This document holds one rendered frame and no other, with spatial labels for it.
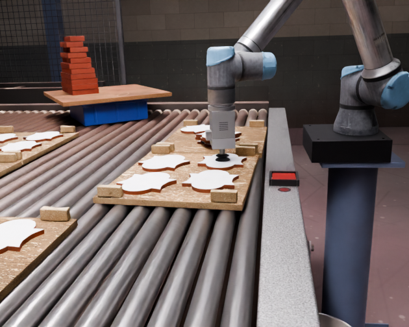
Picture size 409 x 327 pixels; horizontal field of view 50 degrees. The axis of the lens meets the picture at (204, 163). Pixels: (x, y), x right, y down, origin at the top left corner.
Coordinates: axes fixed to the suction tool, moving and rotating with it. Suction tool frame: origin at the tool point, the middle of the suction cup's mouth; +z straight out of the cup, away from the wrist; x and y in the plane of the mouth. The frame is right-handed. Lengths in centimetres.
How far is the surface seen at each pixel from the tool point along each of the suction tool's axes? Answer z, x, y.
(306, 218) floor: 94, 79, -166
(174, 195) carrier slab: 0.6, -13.8, 24.4
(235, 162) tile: -0.5, 3.2, 3.4
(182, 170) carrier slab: 0.6, -11.7, 5.3
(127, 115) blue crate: -1, -35, -82
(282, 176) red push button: 1.2, 14.2, 12.3
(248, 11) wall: -65, 91, -488
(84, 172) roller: 2.5, -39.9, -3.9
